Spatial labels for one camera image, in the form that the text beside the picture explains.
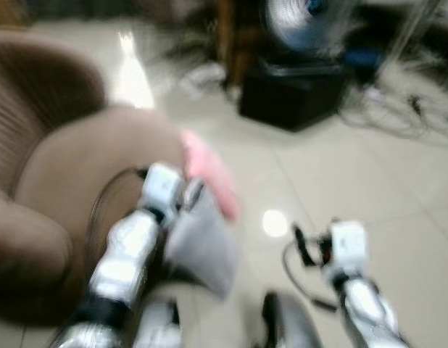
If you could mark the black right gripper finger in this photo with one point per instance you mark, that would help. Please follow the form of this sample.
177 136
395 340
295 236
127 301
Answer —
303 245

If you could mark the grey pillow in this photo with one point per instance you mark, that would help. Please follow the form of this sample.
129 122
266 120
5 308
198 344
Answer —
202 246

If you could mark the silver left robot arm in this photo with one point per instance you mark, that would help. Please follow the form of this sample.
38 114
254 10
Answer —
126 254

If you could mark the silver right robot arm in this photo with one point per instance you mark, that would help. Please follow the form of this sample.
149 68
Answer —
365 308

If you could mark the pink pillow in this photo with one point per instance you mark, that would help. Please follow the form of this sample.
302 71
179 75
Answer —
213 177

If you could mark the brown fabric sofa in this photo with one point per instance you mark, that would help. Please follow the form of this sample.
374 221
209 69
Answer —
64 167

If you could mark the silver right robot leg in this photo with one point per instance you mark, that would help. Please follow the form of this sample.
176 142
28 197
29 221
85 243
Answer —
289 326

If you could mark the silver robot leg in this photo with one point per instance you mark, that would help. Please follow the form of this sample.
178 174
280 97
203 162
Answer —
289 326
157 326

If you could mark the white power strip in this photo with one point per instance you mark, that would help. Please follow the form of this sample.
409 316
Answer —
202 78

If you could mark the silver left robot leg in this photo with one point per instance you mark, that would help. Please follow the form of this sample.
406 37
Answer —
157 326

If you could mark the black box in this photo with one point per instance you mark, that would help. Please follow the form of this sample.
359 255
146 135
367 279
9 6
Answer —
293 94

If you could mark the brown wooden furniture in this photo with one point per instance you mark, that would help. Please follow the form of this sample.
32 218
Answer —
235 36

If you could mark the blue device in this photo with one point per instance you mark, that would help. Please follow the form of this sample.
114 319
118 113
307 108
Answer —
365 59

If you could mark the round electric fan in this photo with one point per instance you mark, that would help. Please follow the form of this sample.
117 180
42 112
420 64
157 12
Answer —
304 22

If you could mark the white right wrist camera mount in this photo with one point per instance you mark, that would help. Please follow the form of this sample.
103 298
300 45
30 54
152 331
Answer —
349 243

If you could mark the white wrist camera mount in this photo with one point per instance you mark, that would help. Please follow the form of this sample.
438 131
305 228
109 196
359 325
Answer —
349 243
162 185

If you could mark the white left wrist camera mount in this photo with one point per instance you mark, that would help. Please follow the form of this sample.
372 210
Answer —
162 185

